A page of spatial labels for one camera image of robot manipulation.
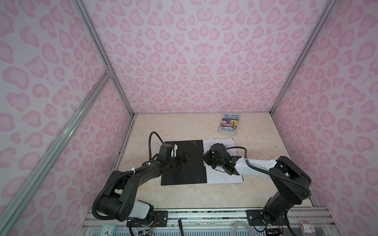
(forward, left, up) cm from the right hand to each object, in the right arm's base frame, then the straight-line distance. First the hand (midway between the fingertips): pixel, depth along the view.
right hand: (200, 155), depth 87 cm
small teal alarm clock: (-37, +43, -6) cm, 57 cm away
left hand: (-1, +7, -2) cm, 7 cm away
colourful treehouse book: (+30, -22, -7) cm, 38 cm away
